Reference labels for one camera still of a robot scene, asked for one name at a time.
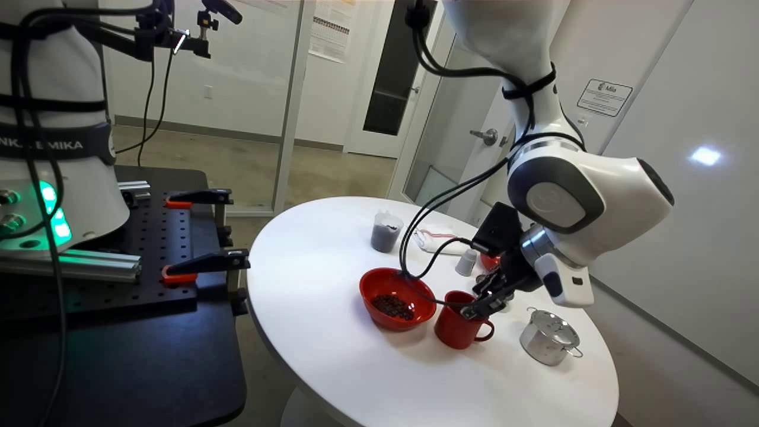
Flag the small grey shaker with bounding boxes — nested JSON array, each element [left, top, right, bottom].
[[454, 249, 479, 281]]

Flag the aluminium rail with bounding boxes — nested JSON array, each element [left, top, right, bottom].
[[0, 247, 144, 286]]

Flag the white wall whiteboard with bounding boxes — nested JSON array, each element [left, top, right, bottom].
[[587, 0, 759, 391]]

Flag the steel pot with handles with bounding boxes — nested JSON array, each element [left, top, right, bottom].
[[517, 308, 586, 370]]

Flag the white cloth red stripes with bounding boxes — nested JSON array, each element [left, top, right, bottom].
[[411, 225, 479, 256]]

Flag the red bowl holding beans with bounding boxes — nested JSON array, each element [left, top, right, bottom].
[[357, 267, 441, 334]]

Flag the red cup with handle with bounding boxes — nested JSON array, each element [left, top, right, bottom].
[[432, 289, 497, 355]]

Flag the black camera on mount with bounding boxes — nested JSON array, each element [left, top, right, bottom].
[[130, 0, 247, 63]]

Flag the black orange bar clamp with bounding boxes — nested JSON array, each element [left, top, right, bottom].
[[158, 247, 253, 298], [162, 185, 237, 242]]

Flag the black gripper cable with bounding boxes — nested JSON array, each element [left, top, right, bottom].
[[396, 0, 587, 286]]

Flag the white glass partition post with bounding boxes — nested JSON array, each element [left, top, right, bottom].
[[271, 0, 318, 215]]

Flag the black perforated mounting table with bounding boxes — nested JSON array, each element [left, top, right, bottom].
[[0, 164, 249, 427]]

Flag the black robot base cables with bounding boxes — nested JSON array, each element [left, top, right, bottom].
[[0, 4, 162, 241]]

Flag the silver door handle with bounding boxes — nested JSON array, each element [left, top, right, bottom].
[[468, 127, 500, 149]]

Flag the clear plastic cup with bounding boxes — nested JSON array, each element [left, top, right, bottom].
[[370, 212, 405, 256]]

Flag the white paper door sign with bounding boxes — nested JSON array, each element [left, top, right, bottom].
[[573, 76, 637, 121]]

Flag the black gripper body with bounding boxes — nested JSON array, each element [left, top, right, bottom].
[[494, 230, 553, 305]]

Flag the black hanging camera cable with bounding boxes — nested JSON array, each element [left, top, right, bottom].
[[112, 43, 178, 171]]

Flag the white table pedestal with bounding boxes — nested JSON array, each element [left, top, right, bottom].
[[277, 384, 354, 427]]

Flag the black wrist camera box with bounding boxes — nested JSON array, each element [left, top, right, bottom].
[[470, 202, 526, 259]]

